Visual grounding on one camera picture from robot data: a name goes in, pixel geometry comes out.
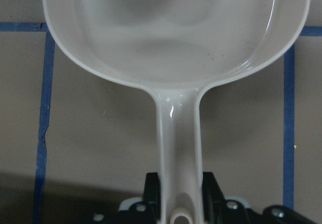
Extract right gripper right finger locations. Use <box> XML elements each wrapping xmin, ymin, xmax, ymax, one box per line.
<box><xmin>202</xmin><ymin>172</ymin><xmax>250</xmax><ymax>224</ymax></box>

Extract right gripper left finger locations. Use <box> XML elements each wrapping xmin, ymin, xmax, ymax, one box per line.
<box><xmin>118</xmin><ymin>172</ymin><xmax>161</xmax><ymax>224</ymax></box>

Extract white plastic dustpan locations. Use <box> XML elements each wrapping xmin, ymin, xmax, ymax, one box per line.
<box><xmin>43</xmin><ymin>0</ymin><xmax>310</xmax><ymax>223</ymax></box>

